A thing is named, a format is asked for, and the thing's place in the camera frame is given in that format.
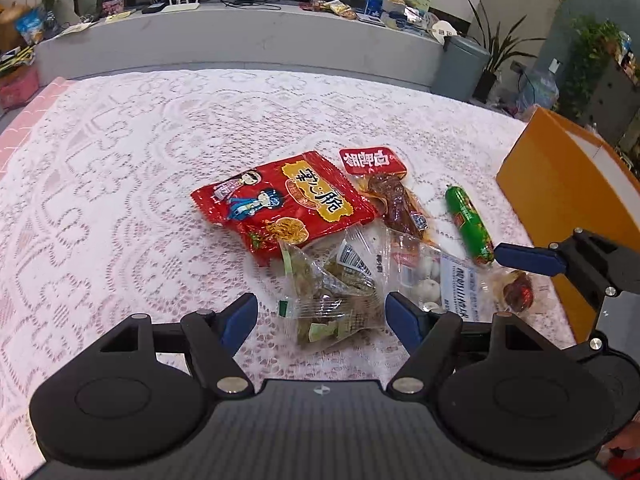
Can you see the clear packet with green label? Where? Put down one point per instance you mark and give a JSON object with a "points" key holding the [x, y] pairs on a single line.
{"points": [[325, 305]]}

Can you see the dark grey cabinet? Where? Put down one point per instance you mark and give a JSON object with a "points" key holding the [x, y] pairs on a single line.
{"points": [[617, 105]]}

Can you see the bottles on cabinet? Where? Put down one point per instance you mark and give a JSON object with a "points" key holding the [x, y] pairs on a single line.
{"points": [[631, 57]]}

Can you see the person's red clothing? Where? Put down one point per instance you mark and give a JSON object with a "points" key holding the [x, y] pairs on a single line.
{"points": [[627, 467]]}

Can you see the clear packet of white balls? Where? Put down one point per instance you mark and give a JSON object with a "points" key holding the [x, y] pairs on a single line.
{"points": [[431, 276]]}

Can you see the pink basket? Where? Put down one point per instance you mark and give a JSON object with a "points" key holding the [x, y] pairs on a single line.
{"points": [[17, 90]]}

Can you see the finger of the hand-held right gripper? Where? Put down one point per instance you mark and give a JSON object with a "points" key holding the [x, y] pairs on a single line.
{"points": [[530, 259]]}

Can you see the loose papers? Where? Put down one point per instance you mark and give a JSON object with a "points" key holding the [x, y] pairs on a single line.
{"points": [[79, 28]]}

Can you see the red round snack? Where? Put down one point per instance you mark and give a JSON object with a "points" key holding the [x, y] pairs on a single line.
{"points": [[517, 292]]}

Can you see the pink photo frame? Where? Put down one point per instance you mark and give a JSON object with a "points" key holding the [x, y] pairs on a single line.
{"points": [[112, 7]]}

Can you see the yellow and black packets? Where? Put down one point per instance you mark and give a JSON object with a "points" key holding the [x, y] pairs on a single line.
{"points": [[15, 59]]}

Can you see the pink checked tablecloth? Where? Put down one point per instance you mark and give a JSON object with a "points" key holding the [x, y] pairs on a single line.
{"points": [[30, 110]]}

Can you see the green sausage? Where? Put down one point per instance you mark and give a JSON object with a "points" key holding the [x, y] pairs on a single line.
{"points": [[467, 220]]}

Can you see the white lace tablecloth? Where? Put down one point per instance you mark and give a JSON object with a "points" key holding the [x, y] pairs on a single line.
{"points": [[150, 185]]}

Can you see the orange cardboard box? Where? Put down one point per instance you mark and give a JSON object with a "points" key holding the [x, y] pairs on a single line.
{"points": [[550, 185]]}

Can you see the green vine plant on cabinet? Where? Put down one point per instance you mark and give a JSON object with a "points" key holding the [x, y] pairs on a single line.
{"points": [[590, 60]]}

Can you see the long-leaf plant in black pot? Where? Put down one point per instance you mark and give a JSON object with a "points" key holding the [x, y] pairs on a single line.
{"points": [[492, 60]]}

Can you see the pile of snack packets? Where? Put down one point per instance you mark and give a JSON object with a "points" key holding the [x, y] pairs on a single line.
{"points": [[332, 9]]}

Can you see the grey pedal trash bin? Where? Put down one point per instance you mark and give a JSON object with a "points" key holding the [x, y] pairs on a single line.
{"points": [[460, 67]]}

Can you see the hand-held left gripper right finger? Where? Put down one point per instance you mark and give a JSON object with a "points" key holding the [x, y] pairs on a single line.
{"points": [[404, 320]]}

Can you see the red cartoon snack packet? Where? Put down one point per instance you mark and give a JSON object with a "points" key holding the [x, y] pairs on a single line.
{"points": [[280, 200]]}

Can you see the red label meat packet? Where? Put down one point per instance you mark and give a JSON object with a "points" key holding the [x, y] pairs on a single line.
{"points": [[395, 200]]}

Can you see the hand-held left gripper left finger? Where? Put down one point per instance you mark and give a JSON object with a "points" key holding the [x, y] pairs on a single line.
{"points": [[239, 320]]}

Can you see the large blue water jug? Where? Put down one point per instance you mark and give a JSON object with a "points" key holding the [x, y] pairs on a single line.
{"points": [[540, 90]]}

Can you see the grey television console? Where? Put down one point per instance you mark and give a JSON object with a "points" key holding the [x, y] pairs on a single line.
{"points": [[250, 35]]}

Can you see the blue snack bag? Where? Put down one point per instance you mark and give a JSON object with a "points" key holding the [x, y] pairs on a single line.
{"points": [[30, 26]]}

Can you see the black set-top box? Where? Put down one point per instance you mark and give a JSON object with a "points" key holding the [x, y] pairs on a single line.
{"points": [[153, 9]]}

